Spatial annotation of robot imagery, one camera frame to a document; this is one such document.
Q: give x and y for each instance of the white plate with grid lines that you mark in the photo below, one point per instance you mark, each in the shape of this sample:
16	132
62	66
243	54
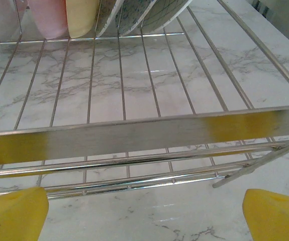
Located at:
164	12

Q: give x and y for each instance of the yellow plate with bear print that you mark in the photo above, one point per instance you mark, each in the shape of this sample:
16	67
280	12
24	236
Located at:
80	17

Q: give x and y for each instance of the white plate dark lettered rim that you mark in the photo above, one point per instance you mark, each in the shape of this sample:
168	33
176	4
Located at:
1	20

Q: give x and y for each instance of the blue speckled white plate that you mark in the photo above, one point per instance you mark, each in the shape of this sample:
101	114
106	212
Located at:
131	15

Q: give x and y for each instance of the pink plate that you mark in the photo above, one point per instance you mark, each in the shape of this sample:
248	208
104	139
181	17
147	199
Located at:
48	17

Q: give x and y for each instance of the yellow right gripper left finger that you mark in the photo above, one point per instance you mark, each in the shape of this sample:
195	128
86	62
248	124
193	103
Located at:
13	216

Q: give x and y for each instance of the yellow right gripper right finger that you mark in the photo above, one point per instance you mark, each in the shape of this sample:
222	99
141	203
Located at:
275	218

